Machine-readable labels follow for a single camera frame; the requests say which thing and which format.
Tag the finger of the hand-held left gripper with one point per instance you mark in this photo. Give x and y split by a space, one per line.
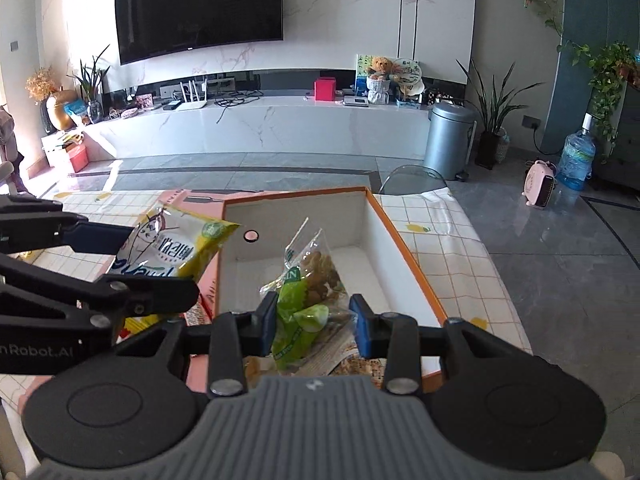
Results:
95 237
150 295

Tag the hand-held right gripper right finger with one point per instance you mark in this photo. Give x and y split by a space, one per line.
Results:
362 330

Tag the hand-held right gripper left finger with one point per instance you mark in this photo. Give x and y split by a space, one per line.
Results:
267 325

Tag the green clear snack packet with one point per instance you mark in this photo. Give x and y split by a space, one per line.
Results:
300 310

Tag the yellow snack bag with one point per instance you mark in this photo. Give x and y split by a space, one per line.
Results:
185 245

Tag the orange cardboard box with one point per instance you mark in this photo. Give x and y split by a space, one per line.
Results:
380 270

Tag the pink storage box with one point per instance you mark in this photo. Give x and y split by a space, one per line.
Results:
75 157

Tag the blue packet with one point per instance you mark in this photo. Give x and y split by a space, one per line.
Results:
76 108

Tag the gold vase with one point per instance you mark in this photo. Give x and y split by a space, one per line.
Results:
60 110

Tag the black set-top box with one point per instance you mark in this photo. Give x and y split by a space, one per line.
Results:
171 105

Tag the leafy plant in glass vase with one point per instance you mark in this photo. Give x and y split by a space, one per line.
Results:
92 82

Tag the clear chair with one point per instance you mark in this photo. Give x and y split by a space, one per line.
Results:
410 177

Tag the dried flowers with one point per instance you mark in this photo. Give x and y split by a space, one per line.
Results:
42 85

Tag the white router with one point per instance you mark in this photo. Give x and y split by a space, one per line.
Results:
190 105

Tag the white marble console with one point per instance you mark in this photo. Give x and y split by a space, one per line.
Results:
300 125

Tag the silver trash can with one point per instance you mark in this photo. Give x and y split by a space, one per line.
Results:
447 140

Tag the long-leaf plant in black pot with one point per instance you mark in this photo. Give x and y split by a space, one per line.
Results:
492 147

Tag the pink heater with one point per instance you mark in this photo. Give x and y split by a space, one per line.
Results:
537 185

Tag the white scale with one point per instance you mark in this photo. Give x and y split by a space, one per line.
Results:
356 101

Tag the red box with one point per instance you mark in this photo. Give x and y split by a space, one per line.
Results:
325 89

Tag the teddy bear in white wrap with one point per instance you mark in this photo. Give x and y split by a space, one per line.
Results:
378 87

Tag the black television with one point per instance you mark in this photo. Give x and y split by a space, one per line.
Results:
200 5

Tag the printed round hand fan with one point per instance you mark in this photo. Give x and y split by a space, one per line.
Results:
405 72

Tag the blue water bottle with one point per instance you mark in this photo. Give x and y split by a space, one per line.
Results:
575 160

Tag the grey cabinet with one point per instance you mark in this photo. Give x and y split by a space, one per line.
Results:
625 150

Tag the green pothos plant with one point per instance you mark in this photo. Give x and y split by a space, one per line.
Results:
607 67

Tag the small photo frame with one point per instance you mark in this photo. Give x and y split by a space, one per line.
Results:
144 101

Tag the wall socket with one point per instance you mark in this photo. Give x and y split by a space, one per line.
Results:
531 122

